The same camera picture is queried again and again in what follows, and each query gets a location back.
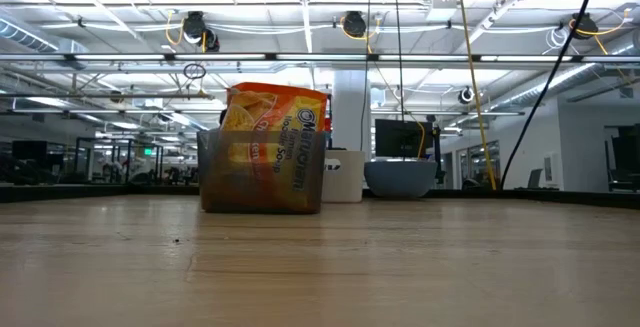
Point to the blue bowl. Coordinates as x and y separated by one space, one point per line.
400 179

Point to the green sign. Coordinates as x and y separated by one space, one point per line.
148 151

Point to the small dark monitor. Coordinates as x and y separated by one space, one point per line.
30 149

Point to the orange ramen packet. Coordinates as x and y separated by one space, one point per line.
280 117

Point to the white plastic bin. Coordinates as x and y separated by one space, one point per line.
345 177

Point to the grey translucent plastic bin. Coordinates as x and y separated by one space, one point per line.
207 177

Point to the red ramen packet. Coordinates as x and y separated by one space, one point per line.
327 117

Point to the dark wall screen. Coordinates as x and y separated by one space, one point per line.
627 152

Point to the silver ventilation duct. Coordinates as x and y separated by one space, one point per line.
550 87
30 39

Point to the black monitor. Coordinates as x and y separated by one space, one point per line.
400 139

